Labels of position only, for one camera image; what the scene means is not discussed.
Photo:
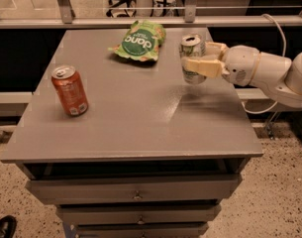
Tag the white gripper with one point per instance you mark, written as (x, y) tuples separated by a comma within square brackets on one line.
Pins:
[(240, 64)]

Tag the silver green 7up can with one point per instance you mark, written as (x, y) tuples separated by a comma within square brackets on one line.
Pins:
[(192, 47)]

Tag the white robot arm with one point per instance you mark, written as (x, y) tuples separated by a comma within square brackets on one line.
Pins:
[(279, 78)]

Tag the orange soda can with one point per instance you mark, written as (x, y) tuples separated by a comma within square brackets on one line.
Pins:
[(69, 88)]

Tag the green snack bag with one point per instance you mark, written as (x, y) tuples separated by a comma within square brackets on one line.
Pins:
[(141, 42)]

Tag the black office chair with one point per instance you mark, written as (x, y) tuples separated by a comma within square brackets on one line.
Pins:
[(122, 0)]

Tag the grey drawer cabinet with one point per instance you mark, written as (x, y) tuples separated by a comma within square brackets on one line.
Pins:
[(142, 121)]

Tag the top grey drawer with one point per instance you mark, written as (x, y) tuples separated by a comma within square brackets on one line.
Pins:
[(142, 189)]

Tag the grey drawer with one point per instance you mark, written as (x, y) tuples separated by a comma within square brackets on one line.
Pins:
[(139, 214), (142, 189), (155, 230)]

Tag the middle grey drawer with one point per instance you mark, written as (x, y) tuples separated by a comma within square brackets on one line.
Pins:
[(139, 214)]

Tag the bottom grey drawer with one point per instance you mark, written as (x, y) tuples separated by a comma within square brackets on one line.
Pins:
[(155, 230)]

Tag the black shoe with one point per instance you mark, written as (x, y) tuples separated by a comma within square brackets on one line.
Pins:
[(8, 226)]

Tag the metal railing frame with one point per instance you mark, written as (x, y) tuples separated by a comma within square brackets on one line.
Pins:
[(93, 14)]

